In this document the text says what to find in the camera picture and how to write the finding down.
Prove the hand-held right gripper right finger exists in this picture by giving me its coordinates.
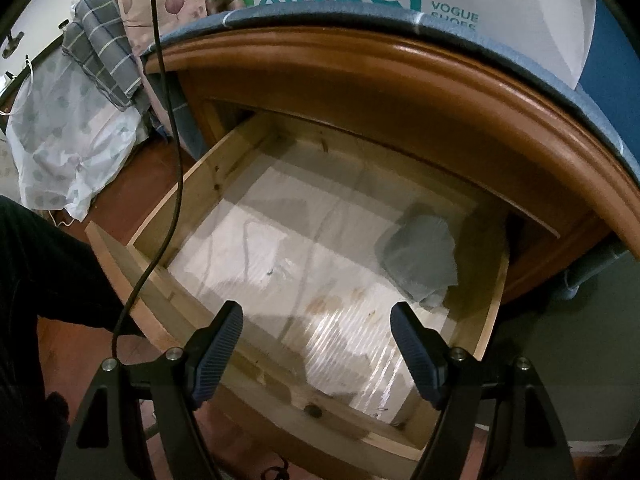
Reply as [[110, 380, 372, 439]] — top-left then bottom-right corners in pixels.
[[390, 301, 576, 480]]

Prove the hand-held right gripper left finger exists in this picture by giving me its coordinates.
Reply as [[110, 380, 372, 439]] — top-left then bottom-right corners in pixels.
[[59, 300, 245, 480]]

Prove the grey underwear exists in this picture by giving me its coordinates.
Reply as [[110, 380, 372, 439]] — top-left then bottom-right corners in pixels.
[[375, 204, 460, 310]]

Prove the wooden drawer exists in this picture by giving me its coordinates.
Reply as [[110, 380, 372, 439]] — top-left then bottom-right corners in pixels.
[[85, 110, 511, 466]]

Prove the white cardboard shoe box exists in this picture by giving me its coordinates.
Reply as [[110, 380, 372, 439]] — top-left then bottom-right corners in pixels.
[[247, 0, 598, 91]]

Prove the person's black trouser leg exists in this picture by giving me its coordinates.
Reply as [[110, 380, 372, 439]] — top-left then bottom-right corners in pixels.
[[0, 195, 146, 480]]

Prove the white patterned cloth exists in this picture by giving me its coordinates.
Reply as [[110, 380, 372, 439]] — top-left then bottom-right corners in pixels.
[[5, 52, 146, 223]]

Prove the wooden nightstand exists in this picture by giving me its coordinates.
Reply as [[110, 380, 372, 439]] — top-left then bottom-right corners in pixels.
[[145, 25, 631, 306]]

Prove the blue plaid cloth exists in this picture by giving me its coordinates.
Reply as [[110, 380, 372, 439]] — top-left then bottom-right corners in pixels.
[[142, 0, 640, 301]]

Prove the grey plaid blanket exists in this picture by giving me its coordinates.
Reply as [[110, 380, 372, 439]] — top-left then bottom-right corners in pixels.
[[60, 0, 151, 113]]

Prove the blue foam mat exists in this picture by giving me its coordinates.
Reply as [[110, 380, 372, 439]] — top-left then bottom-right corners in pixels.
[[590, 0, 640, 171]]

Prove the white cabinet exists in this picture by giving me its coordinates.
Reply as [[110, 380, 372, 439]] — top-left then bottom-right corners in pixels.
[[0, 0, 86, 116]]

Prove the black cable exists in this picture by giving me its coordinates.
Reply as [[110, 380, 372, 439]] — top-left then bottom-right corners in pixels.
[[111, 0, 183, 361]]

